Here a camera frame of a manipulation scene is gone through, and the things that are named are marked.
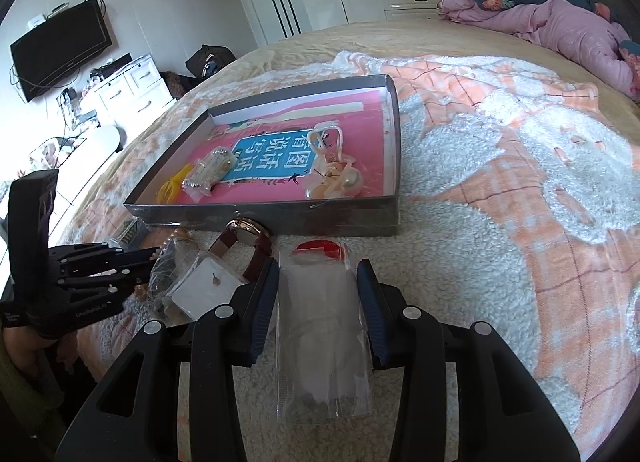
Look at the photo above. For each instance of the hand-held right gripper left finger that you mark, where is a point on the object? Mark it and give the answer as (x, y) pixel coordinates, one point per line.
(262, 302)

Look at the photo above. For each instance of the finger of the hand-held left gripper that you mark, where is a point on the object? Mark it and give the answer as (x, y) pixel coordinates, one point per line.
(105, 284)
(100, 254)

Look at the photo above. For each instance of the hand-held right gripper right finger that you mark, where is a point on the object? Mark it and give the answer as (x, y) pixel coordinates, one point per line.
(368, 308)

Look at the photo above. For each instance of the clear bag of dark beads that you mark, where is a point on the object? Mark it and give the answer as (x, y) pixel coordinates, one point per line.
(160, 278)

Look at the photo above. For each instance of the grey box with pink bottom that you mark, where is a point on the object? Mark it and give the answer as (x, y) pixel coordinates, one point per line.
(260, 223)

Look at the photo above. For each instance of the yellow hair clip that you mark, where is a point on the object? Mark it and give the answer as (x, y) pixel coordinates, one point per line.
(172, 189)

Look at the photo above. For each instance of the clear bag with pearl earrings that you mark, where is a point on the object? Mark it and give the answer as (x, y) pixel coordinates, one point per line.
(351, 181)

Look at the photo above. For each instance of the white bow hair clip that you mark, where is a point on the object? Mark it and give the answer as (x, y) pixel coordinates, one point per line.
(315, 135)

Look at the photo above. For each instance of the person's left forearm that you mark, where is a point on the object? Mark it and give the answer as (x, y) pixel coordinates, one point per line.
(22, 382)

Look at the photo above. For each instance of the clear bag with earring card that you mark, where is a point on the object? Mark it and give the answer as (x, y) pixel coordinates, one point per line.
(205, 288)

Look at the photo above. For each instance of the white drawer cabinet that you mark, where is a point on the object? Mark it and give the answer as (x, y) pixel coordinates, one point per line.
(130, 91)

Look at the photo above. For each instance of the black television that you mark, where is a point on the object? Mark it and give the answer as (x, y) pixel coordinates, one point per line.
(60, 51)

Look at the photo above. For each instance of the orange plaid blanket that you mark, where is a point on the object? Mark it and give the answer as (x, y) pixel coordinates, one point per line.
(500, 192)

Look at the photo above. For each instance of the brown clothes pile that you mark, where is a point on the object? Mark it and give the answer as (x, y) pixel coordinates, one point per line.
(177, 84)

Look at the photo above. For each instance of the black bag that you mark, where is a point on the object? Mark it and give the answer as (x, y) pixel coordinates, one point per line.
(210, 61)

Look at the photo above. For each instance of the beige bedsheet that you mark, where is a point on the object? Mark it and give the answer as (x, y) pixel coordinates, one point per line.
(400, 36)

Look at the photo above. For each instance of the pink quilt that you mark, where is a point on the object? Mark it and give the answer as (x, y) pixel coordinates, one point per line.
(560, 26)

